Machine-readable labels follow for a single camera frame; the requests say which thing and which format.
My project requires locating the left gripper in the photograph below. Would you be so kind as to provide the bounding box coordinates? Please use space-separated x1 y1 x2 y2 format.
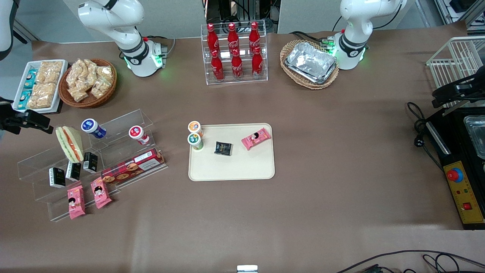
432 71 485 109

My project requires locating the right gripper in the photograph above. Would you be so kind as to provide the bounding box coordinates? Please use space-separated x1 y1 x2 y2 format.
0 98 54 135

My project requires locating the triangle sandwich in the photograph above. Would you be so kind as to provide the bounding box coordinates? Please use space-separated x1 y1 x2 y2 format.
55 126 84 164

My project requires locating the grey arm base connector box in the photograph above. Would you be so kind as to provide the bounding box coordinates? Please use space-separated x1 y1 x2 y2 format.
152 36 169 67

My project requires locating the clear metal machine tray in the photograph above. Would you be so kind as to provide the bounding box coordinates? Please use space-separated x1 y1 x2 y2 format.
464 115 485 160

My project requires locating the aluminium foil tray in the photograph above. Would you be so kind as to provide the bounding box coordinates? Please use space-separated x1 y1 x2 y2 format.
287 42 337 79
285 61 338 85

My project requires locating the beige plastic tray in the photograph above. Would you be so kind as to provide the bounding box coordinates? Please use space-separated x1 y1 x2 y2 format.
188 123 275 182

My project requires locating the golden crisp snack bag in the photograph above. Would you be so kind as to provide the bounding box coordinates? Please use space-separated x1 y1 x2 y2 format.
36 61 63 84
26 95 53 110
31 83 57 100

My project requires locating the teal snack packet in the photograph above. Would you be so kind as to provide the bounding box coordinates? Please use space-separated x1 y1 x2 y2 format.
18 89 32 110
24 69 38 89

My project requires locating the white rectangular snack dish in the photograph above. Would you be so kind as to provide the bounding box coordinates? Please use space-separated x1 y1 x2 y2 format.
11 60 69 114

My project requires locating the clear bag of crackers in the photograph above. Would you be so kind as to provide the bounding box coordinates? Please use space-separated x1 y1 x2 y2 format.
69 85 89 103
91 78 112 99
66 61 86 88
81 59 100 82
97 65 114 81

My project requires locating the blue lid cup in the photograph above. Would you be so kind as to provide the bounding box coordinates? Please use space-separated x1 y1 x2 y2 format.
81 118 107 139

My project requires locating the brown wicker snack basket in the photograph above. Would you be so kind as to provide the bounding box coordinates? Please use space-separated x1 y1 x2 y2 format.
58 58 117 109

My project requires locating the black sealing machine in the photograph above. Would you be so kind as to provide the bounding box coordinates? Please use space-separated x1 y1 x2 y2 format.
426 106 485 230

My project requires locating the small black carton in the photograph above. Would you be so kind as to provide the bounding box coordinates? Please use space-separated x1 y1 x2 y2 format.
83 152 98 174
48 167 66 188
66 160 81 181

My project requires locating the clear acrylic stepped shelf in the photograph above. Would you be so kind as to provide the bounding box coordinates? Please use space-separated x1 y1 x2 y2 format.
17 109 167 222

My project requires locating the pink snack packet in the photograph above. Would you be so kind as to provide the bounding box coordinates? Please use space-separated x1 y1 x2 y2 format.
90 177 113 209
241 128 272 151
67 186 86 220

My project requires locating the red lid cup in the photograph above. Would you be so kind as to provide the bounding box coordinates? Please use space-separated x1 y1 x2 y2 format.
128 126 150 146

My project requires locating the red cookie box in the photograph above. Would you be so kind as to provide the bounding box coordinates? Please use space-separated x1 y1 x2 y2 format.
101 148 166 185

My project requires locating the orange lid cup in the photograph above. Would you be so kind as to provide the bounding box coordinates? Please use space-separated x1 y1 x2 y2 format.
188 121 204 138

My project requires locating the green lid cup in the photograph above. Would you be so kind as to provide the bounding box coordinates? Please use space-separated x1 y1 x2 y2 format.
187 133 204 151

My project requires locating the light wicker basket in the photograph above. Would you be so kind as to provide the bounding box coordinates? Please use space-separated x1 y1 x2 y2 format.
280 39 340 90

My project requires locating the black snack packet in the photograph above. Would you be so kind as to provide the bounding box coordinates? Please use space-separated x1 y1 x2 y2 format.
214 141 233 157

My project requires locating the red cola bottle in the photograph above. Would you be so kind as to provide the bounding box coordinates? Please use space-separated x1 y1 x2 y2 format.
207 24 219 53
251 47 264 78
231 49 244 80
227 23 239 53
211 50 225 81
249 22 261 52

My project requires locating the clear acrylic bottle rack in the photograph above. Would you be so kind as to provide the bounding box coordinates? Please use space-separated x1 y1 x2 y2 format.
200 24 269 85

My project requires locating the black equipment rack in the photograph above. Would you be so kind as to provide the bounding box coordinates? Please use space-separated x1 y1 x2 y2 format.
204 0 282 34

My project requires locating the white wire basket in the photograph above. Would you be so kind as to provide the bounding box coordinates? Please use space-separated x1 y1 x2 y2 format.
426 36 485 109

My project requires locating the black power cable with plug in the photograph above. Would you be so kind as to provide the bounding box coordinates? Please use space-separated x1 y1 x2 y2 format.
407 102 444 172

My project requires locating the long black cable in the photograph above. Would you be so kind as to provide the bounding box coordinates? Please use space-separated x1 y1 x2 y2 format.
335 249 485 273

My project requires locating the looped black cable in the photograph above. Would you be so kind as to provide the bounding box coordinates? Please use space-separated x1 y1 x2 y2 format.
422 253 485 273

